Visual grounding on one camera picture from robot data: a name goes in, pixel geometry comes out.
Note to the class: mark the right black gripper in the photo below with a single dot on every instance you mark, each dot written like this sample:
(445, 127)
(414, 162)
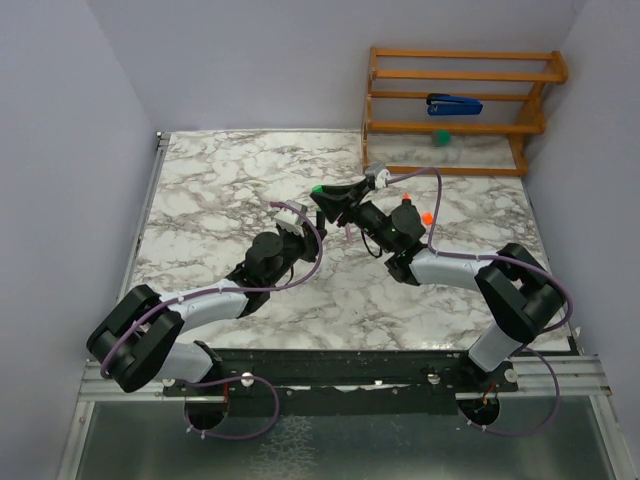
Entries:
(334, 199)

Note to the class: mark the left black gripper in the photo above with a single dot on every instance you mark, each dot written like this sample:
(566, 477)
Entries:
(310, 243)

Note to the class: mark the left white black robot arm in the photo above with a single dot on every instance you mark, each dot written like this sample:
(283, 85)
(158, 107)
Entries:
(138, 342)

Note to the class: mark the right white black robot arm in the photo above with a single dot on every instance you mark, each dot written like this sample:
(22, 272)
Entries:
(521, 296)

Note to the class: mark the pink pen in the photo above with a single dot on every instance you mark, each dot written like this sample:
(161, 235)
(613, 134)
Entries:
(348, 233)

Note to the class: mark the green small object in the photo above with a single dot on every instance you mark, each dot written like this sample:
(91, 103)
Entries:
(441, 138)

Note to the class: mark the blue stapler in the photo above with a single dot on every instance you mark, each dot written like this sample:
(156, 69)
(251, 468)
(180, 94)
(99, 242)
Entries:
(450, 105)

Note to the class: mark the wooden shelf rack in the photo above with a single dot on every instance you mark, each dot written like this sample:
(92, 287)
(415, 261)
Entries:
(530, 120)

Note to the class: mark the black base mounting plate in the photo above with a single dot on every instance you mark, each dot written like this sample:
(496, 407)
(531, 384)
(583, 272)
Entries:
(251, 382)

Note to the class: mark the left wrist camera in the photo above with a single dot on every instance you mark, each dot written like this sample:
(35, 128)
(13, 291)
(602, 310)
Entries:
(290, 220)

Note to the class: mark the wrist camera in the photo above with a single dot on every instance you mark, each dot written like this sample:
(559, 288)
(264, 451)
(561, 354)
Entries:
(378, 176)
(290, 220)

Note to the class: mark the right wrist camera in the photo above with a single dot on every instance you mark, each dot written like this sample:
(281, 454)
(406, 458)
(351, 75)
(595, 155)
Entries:
(378, 176)

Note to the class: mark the aluminium rail frame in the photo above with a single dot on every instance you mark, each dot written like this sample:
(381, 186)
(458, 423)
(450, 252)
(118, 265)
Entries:
(333, 305)

